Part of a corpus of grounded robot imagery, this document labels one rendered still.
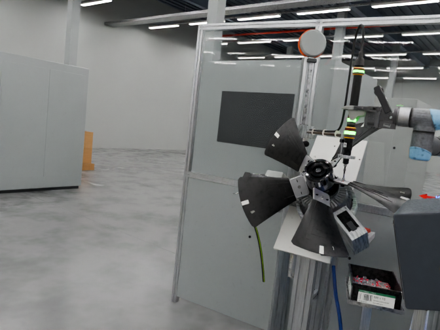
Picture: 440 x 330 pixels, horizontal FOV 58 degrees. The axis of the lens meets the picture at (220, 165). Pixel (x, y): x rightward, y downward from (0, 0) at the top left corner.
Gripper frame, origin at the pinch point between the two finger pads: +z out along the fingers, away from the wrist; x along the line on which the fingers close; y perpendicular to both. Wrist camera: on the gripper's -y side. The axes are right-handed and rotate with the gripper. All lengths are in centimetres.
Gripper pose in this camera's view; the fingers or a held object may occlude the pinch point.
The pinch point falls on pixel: (346, 107)
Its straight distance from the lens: 173.2
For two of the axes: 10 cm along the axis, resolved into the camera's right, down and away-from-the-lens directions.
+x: 5.0, -0.4, 8.6
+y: -1.1, 9.9, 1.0
